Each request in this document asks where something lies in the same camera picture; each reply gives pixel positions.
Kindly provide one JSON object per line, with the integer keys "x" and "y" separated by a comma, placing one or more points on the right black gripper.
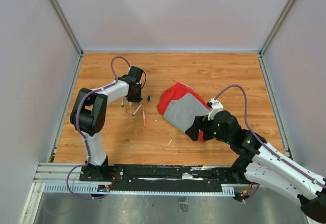
{"x": 201, "y": 122}

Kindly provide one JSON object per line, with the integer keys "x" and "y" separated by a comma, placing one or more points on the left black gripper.
{"x": 137, "y": 98}

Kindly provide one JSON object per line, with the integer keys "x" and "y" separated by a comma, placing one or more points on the orange highlighter pen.
{"x": 143, "y": 115}

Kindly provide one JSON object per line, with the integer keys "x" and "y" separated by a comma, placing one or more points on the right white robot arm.
{"x": 260, "y": 162}

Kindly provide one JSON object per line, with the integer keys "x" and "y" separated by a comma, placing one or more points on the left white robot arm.
{"x": 88, "y": 118}

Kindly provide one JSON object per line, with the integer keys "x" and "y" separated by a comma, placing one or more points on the red and grey cloth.
{"x": 179, "y": 105}

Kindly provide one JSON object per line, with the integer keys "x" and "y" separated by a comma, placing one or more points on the white marker blue end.
{"x": 137, "y": 109}

